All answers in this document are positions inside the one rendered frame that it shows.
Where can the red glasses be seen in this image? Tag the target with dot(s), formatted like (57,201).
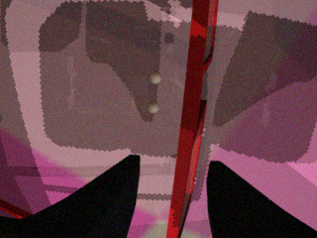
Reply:
(201,47)

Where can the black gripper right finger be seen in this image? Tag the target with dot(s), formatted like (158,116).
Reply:
(238,210)

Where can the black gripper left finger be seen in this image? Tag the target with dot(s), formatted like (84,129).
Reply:
(103,208)

